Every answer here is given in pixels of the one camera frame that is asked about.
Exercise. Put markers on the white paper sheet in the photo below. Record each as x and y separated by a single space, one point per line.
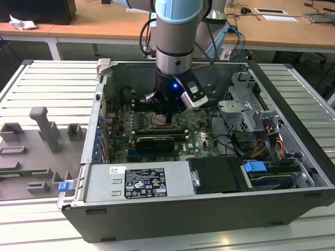
281 18

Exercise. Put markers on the black plastic air shroud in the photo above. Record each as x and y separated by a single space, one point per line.
217 175

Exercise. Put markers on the green RAM stick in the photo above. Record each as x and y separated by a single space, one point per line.
15 173

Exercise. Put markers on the small white box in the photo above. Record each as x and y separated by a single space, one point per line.
225 54

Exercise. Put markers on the clear flat desk tray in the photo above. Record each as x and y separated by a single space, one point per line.
319 17

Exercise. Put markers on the silver power supply unit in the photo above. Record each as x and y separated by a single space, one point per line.
104 183

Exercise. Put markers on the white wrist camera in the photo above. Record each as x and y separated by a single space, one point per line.
193 99

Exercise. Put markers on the black graphics card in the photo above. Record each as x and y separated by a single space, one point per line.
154 143

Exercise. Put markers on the green motherboard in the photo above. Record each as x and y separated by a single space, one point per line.
199 141

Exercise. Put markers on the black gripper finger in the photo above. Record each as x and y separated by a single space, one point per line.
157 103
178 109

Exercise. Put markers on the black RAM slot bank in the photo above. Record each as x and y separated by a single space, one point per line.
141 106
157 131

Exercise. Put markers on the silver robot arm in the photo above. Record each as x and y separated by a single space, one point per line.
175 39

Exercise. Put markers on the silver metal drive cage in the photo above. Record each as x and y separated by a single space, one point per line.
235 107

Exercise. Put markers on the blue case latch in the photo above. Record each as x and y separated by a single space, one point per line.
64 187

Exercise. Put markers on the crumpled white paper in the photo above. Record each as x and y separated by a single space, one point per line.
22 24

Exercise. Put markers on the wooden office desk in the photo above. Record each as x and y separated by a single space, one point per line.
26 32
104 23

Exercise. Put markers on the CPU socket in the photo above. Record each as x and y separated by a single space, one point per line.
151 127

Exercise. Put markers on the grey parts rack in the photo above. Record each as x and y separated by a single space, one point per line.
26 157

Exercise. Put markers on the small black desk device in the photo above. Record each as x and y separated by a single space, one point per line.
245 10

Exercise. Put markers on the pale blue teach pendant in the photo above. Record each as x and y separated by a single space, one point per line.
217 39

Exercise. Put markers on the hard disk in blue carrier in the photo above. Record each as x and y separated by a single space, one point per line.
254 166

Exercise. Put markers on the open black PC case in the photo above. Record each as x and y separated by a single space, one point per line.
183 222

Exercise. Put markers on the black computer box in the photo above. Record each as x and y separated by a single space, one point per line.
39 10

